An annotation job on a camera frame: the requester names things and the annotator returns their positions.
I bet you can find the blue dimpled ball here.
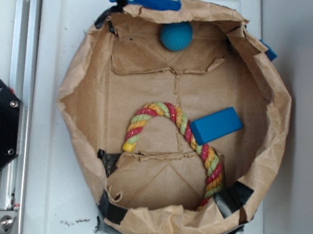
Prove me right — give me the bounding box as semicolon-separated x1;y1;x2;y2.
160;22;193;51

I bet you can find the brown paper bag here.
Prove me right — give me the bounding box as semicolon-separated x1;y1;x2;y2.
57;0;292;234

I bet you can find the blue rectangular block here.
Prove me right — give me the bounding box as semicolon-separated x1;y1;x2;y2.
190;107;243;145

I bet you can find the blue tape strip top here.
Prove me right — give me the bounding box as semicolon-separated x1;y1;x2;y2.
109;0;182;11

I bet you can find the white plastic board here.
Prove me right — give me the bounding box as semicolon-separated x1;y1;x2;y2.
22;0;261;234

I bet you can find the blue tape piece right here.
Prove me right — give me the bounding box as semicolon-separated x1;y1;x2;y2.
260;39;277;62

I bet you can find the multicolour twisted rope toy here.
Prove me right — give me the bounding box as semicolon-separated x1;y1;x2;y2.
122;102;225;211

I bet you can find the aluminium extrusion rail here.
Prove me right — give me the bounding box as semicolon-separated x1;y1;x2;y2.
0;0;42;211

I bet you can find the metal corner bracket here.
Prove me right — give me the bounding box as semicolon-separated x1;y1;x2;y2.
0;210;19;234

